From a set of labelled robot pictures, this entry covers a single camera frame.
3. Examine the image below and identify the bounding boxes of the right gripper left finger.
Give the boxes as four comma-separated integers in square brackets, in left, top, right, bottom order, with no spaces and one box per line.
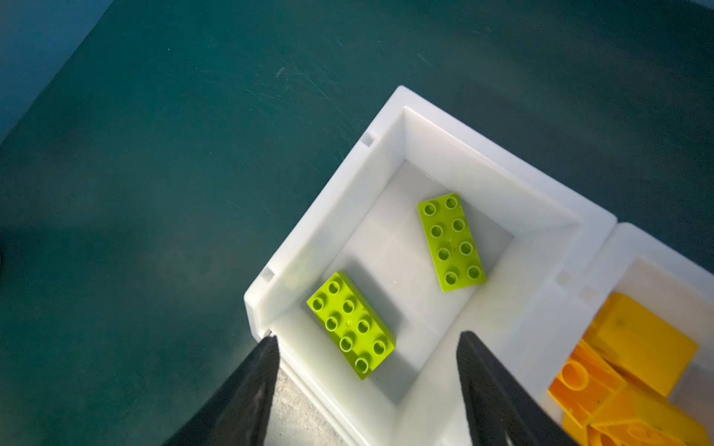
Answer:
[165,336,279,445]

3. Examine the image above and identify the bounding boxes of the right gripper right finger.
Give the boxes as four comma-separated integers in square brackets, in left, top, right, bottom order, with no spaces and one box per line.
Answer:
[457,331,576,445]

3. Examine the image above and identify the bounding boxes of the yellow long lego brick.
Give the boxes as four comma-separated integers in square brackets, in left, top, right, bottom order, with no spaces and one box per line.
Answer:
[548,340,626,427]

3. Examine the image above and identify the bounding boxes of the green lego brick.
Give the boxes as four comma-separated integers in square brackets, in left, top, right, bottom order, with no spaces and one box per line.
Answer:
[307,271,396,380]
[418,193,486,293]

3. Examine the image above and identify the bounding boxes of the orange-yellow small lego cube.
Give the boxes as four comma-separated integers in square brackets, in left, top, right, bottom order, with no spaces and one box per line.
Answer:
[583,293,698,397]

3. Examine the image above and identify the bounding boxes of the left white bin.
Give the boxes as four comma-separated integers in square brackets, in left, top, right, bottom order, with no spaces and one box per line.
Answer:
[245,87,617,445]

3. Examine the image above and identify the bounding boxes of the white bin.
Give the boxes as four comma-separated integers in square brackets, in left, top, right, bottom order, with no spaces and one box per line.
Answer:
[245,87,617,445]
[531,223,713,433]

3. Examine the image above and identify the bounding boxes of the middle white bin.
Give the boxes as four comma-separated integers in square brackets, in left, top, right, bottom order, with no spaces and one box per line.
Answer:
[531,223,713,433]

